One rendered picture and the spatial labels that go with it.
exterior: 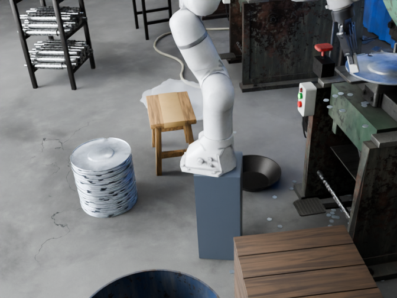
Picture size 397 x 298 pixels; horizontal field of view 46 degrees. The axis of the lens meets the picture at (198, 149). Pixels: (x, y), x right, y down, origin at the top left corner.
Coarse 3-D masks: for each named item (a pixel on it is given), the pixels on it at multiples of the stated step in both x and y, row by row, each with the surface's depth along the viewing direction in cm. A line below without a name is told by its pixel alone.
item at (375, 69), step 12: (360, 60) 178; (372, 60) 178; (384, 60) 177; (396, 60) 177; (360, 72) 170; (372, 72) 169; (384, 72) 167; (396, 72) 167; (384, 84) 160; (396, 84) 159
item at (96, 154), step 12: (84, 144) 232; (96, 144) 232; (108, 144) 231; (120, 144) 231; (72, 156) 224; (84, 156) 223; (96, 156) 222; (108, 156) 221; (120, 156) 222; (84, 168) 215; (96, 168) 214; (108, 168) 214
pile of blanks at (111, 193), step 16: (128, 160) 221; (80, 176) 216; (96, 176) 213; (112, 176) 217; (128, 176) 223; (80, 192) 224; (96, 192) 218; (112, 192) 221; (128, 192) 227; (96, 208) 225; (112, 208) 225; (128, 208) 231
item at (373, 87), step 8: (344, 72) 171; (352, 80) 165; (360, 80) 164; (368, 88) 176; (376, 88) 170; (384, 88) 170; (392, 88) 171; (368, 96) 177; (376, 96) 172; (376, 104) 174
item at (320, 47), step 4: (316, 44) 201; (320, 44) 200; (324, 44) 200; (328, 44) 200; (316, 48) 199; (320, 48) 197; (324, 48) 197; (328, 48) 197; (332, 48) 197; (324, 52) 200
